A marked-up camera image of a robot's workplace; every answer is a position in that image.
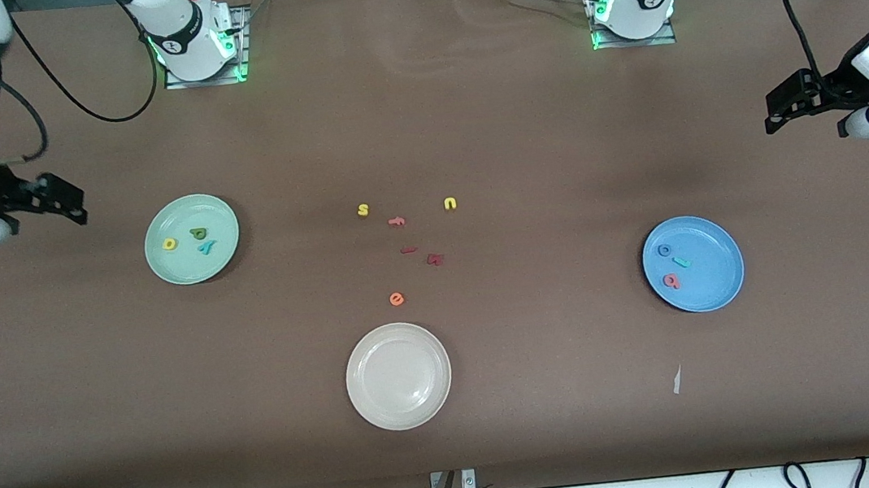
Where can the orange foam letter e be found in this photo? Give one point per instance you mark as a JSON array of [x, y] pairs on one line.
[[397, 299]]

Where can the white tape scrap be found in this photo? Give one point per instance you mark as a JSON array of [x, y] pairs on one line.
[[677, 380]]

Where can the yellow foam letter u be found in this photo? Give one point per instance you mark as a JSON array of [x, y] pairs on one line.
[[453, 201]]

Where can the teal foam letter y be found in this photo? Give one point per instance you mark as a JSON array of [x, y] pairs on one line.
[[205, 248]]

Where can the blue foam letter o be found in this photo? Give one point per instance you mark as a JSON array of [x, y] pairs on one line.
[[660, 251]]

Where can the pink foam letter f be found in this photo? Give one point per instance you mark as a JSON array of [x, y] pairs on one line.
[[397, 220]]

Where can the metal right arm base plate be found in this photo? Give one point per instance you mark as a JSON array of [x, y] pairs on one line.
[[207, 81]]

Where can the beige plate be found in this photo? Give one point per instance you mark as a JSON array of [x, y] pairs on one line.
[[399, 376]]

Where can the green plate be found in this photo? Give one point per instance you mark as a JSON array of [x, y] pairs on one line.
[[183, 260]]

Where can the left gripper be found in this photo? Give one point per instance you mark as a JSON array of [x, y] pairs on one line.
[[836, 88]]

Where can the dark red foam letter k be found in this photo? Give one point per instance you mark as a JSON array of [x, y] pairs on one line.
[[435, 259]]

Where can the teal foam letter l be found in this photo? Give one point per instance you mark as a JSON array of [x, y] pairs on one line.
[[680, 262]]

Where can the green foam letter p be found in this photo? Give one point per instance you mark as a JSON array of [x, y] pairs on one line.
[[193, 232]]

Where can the yellow foam letter s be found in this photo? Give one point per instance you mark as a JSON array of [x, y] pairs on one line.
[[363, 209]]

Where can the yellow foam letter d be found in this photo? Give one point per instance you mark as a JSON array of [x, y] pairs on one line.
[[165, 245]]

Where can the brown table cover sheet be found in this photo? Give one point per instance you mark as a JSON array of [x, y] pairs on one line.
[[468, 109]]

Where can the blue plate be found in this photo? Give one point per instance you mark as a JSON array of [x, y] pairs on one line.
[[711, 270]]

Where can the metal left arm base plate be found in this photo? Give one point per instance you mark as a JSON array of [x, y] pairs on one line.
[[661, 40]]

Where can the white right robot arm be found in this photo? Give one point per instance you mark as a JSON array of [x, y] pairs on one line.
[[186, 35]]

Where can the metal table edge bracket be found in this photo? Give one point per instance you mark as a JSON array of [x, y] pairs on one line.
[[470, 481]]

